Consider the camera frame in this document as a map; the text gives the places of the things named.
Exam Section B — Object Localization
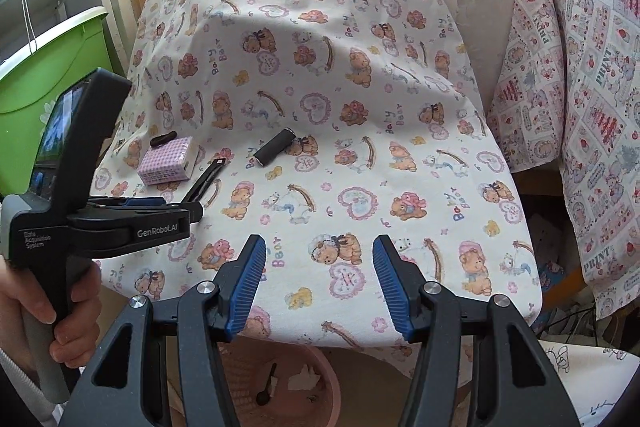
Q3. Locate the black sachet packet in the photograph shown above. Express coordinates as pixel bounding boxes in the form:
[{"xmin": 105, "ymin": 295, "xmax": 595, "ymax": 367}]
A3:
[{"xmin": 182, "ymin": 158, "xmax": 227, "ymax": 202}]

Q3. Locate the pink checkered tissue pack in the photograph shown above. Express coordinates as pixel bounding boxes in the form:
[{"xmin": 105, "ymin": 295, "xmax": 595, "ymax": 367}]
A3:
[{"xmin": 137, "ymin": 136, "xmax": 198, "ymax": 185}]

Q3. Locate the black cylinder keychain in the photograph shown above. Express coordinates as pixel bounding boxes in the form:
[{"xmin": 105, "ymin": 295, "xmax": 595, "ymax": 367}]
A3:
[{"xmin": 254, "ymin": 128, "xmax": 296, "ymax": 167}]

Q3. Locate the black plastic spoon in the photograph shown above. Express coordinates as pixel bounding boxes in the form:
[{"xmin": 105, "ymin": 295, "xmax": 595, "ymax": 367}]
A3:
[{"xmin": 255, "ymin": 363, "xmax": 278, "ymax": 407}]

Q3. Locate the white tissue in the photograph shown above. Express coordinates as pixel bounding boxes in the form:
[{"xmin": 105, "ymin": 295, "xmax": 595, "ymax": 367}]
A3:
[{"xmin": 288, "ymin": 364, "xmax": 321, "ymax": 391}]

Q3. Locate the pink plastic trash basket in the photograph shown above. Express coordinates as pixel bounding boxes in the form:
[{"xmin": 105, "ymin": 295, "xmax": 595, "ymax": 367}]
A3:
[{"xmin": 219, "ymin": 337, "xmax": 342, "ymax": 426}]

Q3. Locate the person left hand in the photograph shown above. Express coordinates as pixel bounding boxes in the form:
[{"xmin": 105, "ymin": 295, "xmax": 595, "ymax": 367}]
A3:
[{"xmin": 0, "ymin": 256, "xmax": 104, "ymax": 371}]

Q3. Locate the hello kitty pyjama leg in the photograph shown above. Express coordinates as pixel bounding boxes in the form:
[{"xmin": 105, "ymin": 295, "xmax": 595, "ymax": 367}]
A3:
[{"xmin": 540, "ymin": 340, "xmax": 639, "ymax": 426}]

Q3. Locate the green plastic storage box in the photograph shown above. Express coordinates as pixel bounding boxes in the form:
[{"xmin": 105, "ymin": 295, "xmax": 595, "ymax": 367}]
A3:
[{"xmin": 0, "ymin": 6, "xmax": 122, "ymax": 196}]

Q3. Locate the teddy bear print cloth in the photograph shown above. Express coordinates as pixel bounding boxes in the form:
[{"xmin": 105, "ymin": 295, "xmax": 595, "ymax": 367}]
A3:
[{"xmin": 93, "ymin": 0, "xmax": 542, "ymax": 371}]

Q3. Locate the patchwork print cloth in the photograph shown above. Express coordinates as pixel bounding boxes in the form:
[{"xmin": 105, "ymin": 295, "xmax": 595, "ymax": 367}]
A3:
[{"xmin": 488, "ymin": 0, "xmax": 639, "ymax": 319}]

